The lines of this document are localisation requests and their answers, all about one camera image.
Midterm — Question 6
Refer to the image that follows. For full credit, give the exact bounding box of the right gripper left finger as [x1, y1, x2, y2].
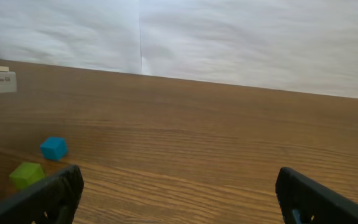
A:
[0, 164, 85, 224]

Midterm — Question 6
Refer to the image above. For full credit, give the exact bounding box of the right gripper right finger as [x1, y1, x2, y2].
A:
[275, 167, 358, 224]

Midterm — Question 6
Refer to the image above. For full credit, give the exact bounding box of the green cube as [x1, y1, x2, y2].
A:
[9, 161, 46, 190]

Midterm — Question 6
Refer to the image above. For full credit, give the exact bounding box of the blue cube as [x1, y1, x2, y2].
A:
[39, 136, 69, 162]

